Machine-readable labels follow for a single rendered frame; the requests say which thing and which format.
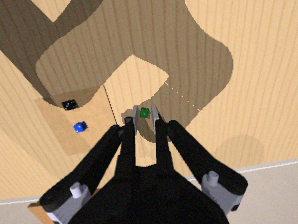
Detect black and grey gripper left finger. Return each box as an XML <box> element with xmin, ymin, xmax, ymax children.
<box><xmin>39</xmin><ymin>106</ymin><xmax>138</xmax><ymax>224</ymax></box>

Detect green die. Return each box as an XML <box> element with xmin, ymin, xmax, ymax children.
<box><xmin>140</xmin><ymin>107</ymin><xmax>149</xmax><ymax>118</ymax></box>

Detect blue die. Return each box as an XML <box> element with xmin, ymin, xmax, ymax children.
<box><xmin>73</xmin><ymin>121</ymin><xmax>87</xmax><ymax>133</ymax></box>

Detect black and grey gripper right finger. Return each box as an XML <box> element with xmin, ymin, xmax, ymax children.
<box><xmin>151</xmin><ymin>104</ymin><xmax>248</xmax><ymax>216</ymax></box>

